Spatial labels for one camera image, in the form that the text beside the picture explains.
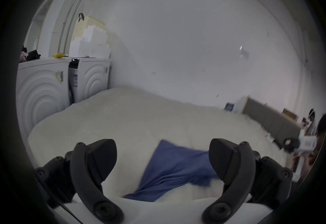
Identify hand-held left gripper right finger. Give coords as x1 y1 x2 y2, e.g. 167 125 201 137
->
201 138 293 224

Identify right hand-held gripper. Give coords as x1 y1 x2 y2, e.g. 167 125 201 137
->
283 132 319 183

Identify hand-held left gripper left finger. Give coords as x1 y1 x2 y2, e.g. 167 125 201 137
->
34 138 125 224

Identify blue garment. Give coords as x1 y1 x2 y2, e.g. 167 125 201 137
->
123 139 220 202

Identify brown carton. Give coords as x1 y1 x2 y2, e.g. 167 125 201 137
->
282 107 299 122

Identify grey padded headboard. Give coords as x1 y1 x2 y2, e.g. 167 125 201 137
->
243 97 304 150

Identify white box with blue label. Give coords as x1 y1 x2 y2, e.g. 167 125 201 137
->
224 96 249 114

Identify bed with white sheet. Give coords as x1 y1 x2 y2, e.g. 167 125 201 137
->
27 87 291 204

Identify white washing machine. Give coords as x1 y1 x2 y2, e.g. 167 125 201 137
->
68 13 113 104
16 49 73 139

